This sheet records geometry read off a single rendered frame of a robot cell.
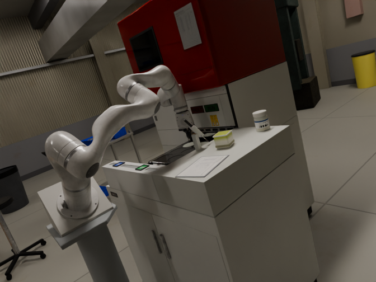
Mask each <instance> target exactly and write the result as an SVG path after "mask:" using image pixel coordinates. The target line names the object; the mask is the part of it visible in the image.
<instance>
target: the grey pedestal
mask: <svg viewBox="0 0 376 282"><path fill-rule="evenodd" d="M110 203H111V202H110ZM111 204H112V206H113V209H112V210H110V211H108V212H107V213H105V214H103V215H101V216H100V217H98V218H96V219H94V220H92V221H91V222H89V223H87V224H85V225H83V226H81V227H80V228H78V229H76V230H75V231H73V232H71V233H69V234H67V235H66V236H64V237H61V235H60V234H59V233H58V232H57V231H56V230H55V229H54V228H53V226H52V224H50V225H47V226H46V228H47V230H48V231H49V233H50V234H51V235H52V236H53V238H54V239H55V241H56V242H57V244H58V245H59V246H60V247H61V249H62V250H64V249H65V248H67V247H69V246H71V245H72V244H74V243H77V245H78V247H79V250H80V252H81V254H82V256H83V259H84V261H85V263H86V265H87V268H88V270H89V272H90V274H91V277H92V279H93V282H130V281H129V279H128V276H127V274H126V271H125V269H124V266H123V263H122V262H121V259H120V256H119V254H118V251H117V249H116V247H115V244H114V242H113V239H112V236H111V234H110V231H109V229H108V227H107V224H108V222H109V221H110V219H111V218H112V216H113V215H114V213H115V211H116V210H117V206H116V205H115V204H113V203H111Z"/></svg>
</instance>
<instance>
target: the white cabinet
mask: <svg viewBox="0 0 376 282"><path fill-rule="evenodd" d="M106 188H107V191H108V193H109V196H110V199H111V202H112V203H113V204H115V205H116V206H117V210H116V211H115V212H116V215H117V217H118V219H119V222H120V225H121V227H122V229H123V232H124V235H125V238H126V240H127V243H128V245H129V248H130V250H131V253H132V255H133V258H134V261H135V263H136V266H137V268H138V271H139V273H140V276H141V278H142V281H143V282H317V276H318V275H319V273H320V271H319V266H318V261H317V256H316V250H315V247H314V242H313V237H312V231H311V226H310V222H309V218H308V212H307V207H306V201H305V198H304V193H303V188H302V182H301V179H300V174H299V168H298V164H297V158H296V155H295V153H293V154H292V155H291V156H290V157H289V158H287V159H286V160H285V161H284V162H282V163H281V164H280V165H278V166H277V167H276V168H275V169H273V170H272V171H271V172H270V173H268V174H267V175H266V176H265V177H264V178H262V179H261V180H260V181H259V182H257V183H256V184H255V185H253V186H252V187H251V188H250V189H249V190H247V191H246V192H245V193H244V194H242V195H241V196H240V197H239V198H238V199H236V200H235V201H234V202H233V203H231V204H230V205H229V206H227V207H226V208H225V209H224V210H222V211H221V212H220V213H219V214H217V215H216V216H215V217H211V216H209V215H205V214H202V213H198V212H195V211H191V210H187V209H184V208H180V207H177V206H174V205H170V204H166V203H163V202H161V203H160V202H157V201H154V200H150V199H146V198H143V197H140V196H136V195H133V194H129V193H127V192H123V191H119V190H115V189H112V188H109V187H106Z"/></svg>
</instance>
